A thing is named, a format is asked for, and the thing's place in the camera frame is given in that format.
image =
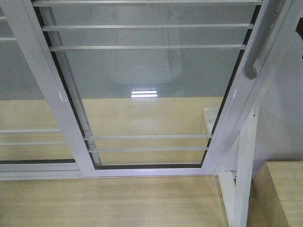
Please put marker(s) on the light wooden step box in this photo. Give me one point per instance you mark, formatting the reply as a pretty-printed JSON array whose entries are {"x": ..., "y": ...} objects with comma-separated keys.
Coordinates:
[{"x": 276, "y": 195}]

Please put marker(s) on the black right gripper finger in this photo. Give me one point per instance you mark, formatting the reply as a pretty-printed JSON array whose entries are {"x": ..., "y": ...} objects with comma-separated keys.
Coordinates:
[{"x": 299, "y": 29}]

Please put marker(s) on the white framed sliding glass door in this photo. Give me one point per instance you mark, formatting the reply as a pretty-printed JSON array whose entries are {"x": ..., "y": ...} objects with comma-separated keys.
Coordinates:
[{"x": 146, "y": 79}]

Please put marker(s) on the white door frame with track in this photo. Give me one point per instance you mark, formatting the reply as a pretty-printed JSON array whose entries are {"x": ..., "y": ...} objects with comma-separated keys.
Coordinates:
[{"x": 244, "y": 95}]

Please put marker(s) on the fixed white framed glass panel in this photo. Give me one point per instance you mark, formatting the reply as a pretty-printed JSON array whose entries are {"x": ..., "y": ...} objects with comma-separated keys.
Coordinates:
[{"x": 29, "y": 132}]

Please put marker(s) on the grey curved door handle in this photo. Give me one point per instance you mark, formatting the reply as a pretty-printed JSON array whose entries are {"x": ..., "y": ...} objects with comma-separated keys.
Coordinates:
[{"x": 267, "y": 17}]

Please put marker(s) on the white triangular support brace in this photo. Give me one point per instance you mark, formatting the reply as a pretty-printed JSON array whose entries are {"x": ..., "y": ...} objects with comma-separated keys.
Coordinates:
[{"x": 236, "y": 173}]

